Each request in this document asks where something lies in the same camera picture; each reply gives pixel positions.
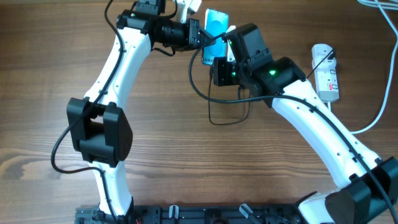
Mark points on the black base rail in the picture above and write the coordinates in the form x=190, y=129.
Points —
x=244, y=213

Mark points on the blue screen smartphone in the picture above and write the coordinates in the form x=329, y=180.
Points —
x=216, y=22

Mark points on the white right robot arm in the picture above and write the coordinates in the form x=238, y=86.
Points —
x=366, y=185

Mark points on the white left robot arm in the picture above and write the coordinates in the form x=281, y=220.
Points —
x=98, y=125

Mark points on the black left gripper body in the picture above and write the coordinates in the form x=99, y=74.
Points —
x=189, y=28

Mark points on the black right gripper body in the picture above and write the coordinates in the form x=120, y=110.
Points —
x=225, y=72

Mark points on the white power strip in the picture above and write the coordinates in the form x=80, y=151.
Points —
x=324, y=65

